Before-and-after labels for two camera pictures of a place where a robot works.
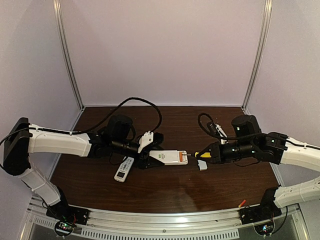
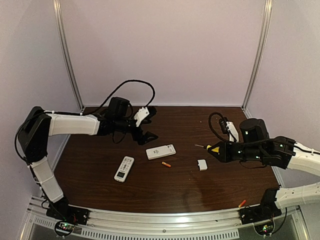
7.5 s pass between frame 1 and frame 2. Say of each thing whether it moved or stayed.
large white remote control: moved
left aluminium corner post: stayed
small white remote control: stayed
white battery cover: stayed
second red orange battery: stayed
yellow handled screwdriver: moved
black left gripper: moved
